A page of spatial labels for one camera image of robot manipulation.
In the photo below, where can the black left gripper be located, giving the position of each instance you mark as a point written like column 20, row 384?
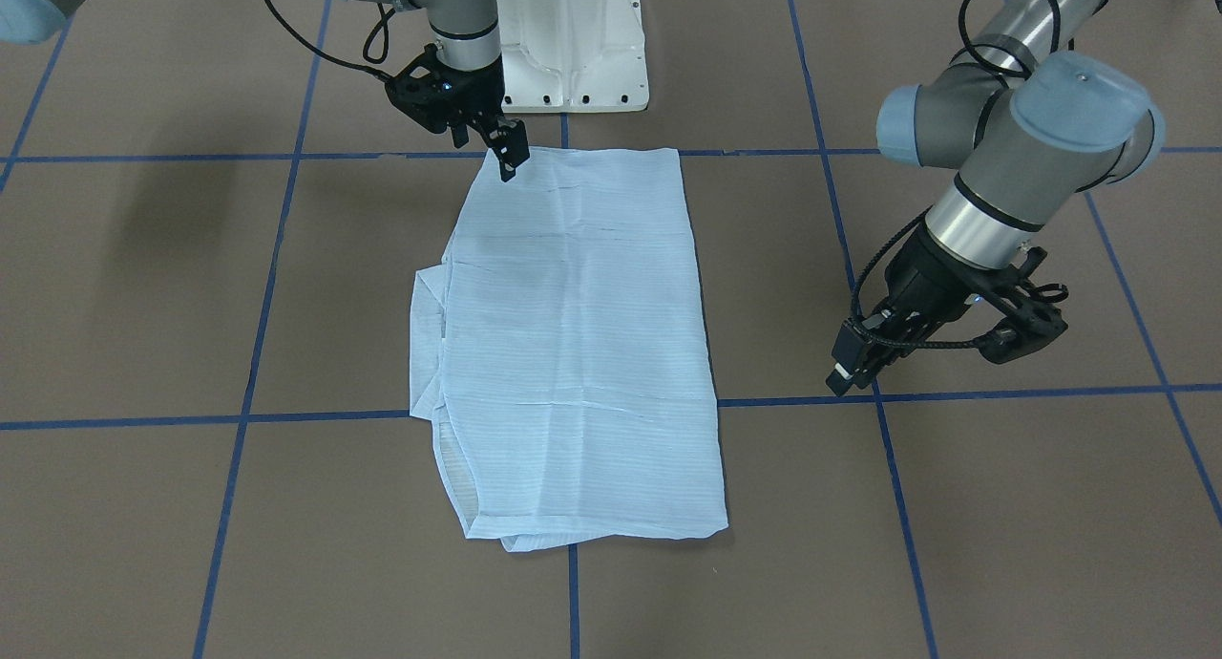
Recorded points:
column 922, row 279

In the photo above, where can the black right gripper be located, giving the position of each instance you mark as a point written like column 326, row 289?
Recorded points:
column 474, row 90

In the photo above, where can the light blue button-up shirt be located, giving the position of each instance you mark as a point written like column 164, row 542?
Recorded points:
column 559, row 352

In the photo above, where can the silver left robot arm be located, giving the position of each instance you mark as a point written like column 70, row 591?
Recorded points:
column 1024, row 122

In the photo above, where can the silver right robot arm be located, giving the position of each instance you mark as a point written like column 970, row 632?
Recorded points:
column 466, row 32

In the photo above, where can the blue tape grid lines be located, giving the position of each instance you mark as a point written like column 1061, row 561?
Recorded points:
column 209, row 239

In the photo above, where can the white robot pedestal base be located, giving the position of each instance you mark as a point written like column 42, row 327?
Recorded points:
column 574, row 56

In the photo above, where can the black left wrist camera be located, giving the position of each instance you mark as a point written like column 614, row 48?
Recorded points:
column 1031, row 318

